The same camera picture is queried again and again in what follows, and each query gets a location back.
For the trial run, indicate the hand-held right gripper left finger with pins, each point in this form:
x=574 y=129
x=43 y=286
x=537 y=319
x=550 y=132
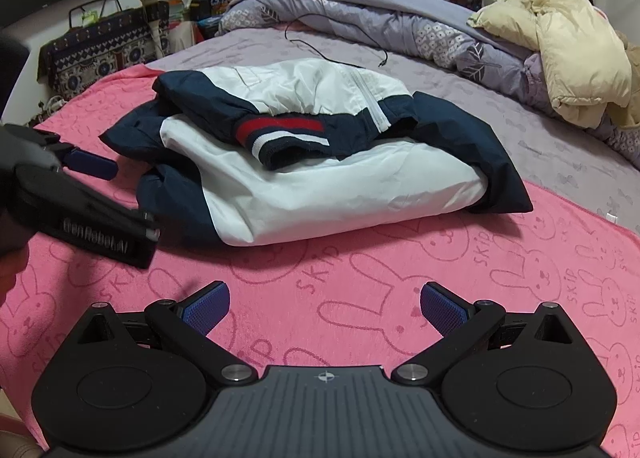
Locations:
x=207 y=309

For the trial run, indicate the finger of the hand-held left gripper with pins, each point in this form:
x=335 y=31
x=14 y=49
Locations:
x=92 y=166

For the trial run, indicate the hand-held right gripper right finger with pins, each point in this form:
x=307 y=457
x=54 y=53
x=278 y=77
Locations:
x=442 y=310

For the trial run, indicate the white and navy jacket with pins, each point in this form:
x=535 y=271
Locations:
x=300 y=188

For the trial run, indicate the pink rabbit print blanket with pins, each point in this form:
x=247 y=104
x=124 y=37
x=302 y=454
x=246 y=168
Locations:
x=350 y=268

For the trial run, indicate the dark patterned cloth cover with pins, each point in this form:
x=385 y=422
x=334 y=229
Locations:
x=100 y=47

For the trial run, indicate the cream down jacket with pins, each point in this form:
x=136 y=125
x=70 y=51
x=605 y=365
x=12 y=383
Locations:
x=575 y=47

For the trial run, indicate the purple leaf print duvet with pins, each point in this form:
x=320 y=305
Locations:
x=375 y=2

